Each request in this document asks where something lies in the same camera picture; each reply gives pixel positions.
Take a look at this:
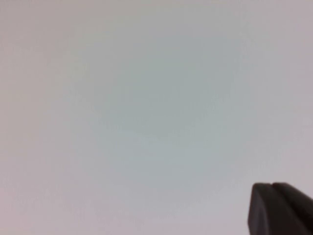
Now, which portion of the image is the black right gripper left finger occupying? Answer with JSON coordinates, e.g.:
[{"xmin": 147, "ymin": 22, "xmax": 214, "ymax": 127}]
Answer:
[{"xmin": 247, "ymin": 182, "xmax": 302, "ymax": 235}]

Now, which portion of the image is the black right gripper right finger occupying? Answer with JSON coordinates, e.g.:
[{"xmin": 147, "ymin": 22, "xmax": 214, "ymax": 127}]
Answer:
[{"xmin": 270, "ymin": 182, "xmax": 313, "ymax": 235}]

